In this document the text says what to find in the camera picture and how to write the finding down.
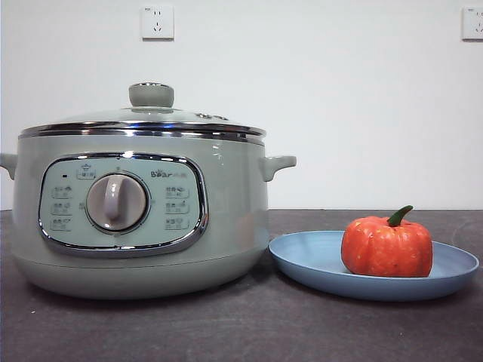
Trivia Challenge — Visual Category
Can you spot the glass lid with green knob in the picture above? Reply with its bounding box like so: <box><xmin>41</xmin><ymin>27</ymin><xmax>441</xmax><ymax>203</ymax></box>
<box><xmin>18</xmin><ymin>81</ymin><xmax>267</xmax><ymax>143</ymax></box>

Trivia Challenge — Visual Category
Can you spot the orange pumpkin with green stem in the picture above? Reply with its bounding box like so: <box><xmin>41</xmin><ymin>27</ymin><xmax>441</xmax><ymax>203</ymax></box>
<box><xmin>340</xmin><ymin>204</ymin><xmax>434</xmax><ymax>278</ymax></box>

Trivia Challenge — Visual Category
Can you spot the pale green electric steamer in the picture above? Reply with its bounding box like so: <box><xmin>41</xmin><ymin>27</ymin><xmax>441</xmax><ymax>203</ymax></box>
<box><xmin>0</xmin><ymin>130</ymin><xmax>298</xmax><ymax>301</ymax></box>

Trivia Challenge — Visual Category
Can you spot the blue round plate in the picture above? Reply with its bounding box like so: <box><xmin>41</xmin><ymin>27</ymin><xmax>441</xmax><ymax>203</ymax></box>
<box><xmin>268</xmin><ymin>230</ymin><xmax>481</xmax><ymax>302</ymax></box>

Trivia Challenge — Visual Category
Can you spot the white wall socket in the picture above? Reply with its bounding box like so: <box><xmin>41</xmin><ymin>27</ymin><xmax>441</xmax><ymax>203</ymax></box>
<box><xmin>141</xmin><ymin>5</ymin><xmax>176</xmax><ymax>41</ymax></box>
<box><xmin>462</xmin><ymin>6</ymin><xmax>483</xmax><ymax>41</ymax></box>

